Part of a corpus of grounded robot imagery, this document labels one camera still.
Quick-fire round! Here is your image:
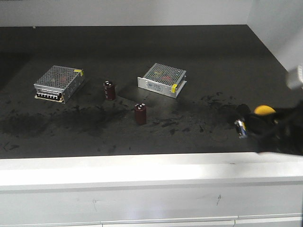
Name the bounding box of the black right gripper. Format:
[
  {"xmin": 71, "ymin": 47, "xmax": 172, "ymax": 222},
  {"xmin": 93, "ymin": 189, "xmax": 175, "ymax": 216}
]
[{"xmin": 248, "ymin": 101, "xmax": 303, "ymax": 156}]

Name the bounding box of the silver mesh power supply right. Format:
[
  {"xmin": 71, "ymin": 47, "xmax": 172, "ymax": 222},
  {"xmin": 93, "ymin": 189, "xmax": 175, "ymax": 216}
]
[{"xmin": 137, "ymin": 63, "xmax": 187, "ymax": 98}]

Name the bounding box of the yellow mushroom push button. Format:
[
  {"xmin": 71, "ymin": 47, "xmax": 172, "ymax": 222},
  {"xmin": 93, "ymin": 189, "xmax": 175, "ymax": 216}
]
[{"xmin": 234, "ymin": 105, "xmax": 277, "ymax": 140}]

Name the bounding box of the dark brown capacitor left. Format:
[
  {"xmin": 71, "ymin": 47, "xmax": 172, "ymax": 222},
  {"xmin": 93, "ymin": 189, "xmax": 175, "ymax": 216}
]
[{"xmin": 104, "ymin": 80, "xmax": 116, "ymax": 100}]

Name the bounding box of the dark brown capacitor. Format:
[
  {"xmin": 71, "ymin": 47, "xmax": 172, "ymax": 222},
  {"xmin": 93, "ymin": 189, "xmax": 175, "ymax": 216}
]
[
  {"xmin": 134, "ymin": 103, "xmax": 147, "ymax": 125},
  {"xmin": 104, "ymin": 80, "xmax": 116, "ymax": 100}
]

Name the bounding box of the dark brown capacitor right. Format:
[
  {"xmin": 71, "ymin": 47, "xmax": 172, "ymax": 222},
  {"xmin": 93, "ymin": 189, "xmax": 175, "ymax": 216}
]
[{"xmin": 134, "ymin": 103, "xmax": 147, "ymax": 125}]

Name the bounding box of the silver mesh power supply left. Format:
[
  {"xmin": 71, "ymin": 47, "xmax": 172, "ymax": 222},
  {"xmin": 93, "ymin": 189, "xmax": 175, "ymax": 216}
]
[{"xmin": 34, "ymin": 65, "xmax": 85, "ymax": 104}]

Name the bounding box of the silver mesh power supply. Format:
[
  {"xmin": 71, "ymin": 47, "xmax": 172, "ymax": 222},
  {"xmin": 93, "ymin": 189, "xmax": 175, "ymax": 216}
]
[
  {"xmin": 34, "ymin": 65, "xmax": 85, "ymax": 104},
  {"xmin": 137, "ymin": 63, "xmax": 187, "ymax": 98}
]

